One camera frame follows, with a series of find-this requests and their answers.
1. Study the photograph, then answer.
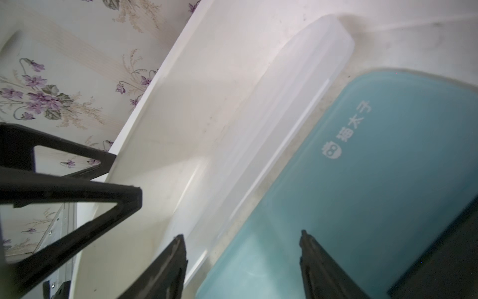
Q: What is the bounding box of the white plastic storage box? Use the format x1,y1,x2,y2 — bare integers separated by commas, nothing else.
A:
70,1,478,299

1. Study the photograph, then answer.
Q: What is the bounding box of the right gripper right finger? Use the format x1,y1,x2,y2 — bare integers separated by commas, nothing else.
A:
299,230,368,299

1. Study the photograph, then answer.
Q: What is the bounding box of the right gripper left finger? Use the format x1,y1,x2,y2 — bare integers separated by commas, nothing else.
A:
119,234,188,299

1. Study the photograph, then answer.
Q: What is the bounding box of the teal pencil case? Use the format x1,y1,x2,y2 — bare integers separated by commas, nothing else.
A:
196,71,478,299

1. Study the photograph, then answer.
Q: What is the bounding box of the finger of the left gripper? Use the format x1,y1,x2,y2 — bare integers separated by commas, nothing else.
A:
1,168,143,297
1,123,117,180

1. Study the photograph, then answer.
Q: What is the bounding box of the black pencil case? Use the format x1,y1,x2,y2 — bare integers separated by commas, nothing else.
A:
388,199,478,299

